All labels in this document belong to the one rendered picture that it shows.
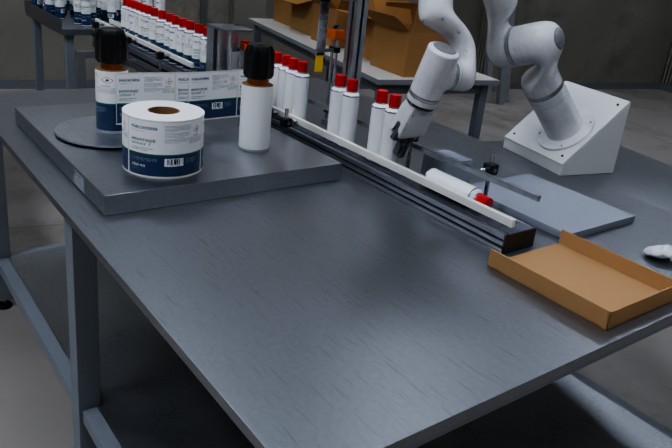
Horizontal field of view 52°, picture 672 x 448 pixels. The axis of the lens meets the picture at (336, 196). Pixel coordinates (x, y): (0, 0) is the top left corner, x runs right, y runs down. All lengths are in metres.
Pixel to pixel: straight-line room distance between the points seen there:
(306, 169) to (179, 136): 0.37
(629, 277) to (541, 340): 0.40
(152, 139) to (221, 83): 0.47
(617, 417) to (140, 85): 1.69
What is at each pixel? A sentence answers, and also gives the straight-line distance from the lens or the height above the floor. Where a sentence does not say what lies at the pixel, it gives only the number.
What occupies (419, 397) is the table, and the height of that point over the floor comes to 0.83.
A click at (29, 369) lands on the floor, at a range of 2.62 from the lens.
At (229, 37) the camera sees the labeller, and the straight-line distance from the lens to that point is 2.40.
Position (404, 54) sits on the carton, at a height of 0.90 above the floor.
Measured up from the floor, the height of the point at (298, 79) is 1.03.
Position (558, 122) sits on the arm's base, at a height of 0.99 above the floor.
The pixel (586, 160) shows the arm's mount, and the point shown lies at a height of 0.88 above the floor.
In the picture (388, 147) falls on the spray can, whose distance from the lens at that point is 1.92.
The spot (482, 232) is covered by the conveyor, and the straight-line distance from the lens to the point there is 1.66.
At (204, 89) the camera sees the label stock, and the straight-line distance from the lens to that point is 2.09.
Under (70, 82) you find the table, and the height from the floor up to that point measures 0.59.
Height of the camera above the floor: 1.48
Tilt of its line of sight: 21 degrees down
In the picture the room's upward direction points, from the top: 6 degrees clockwise
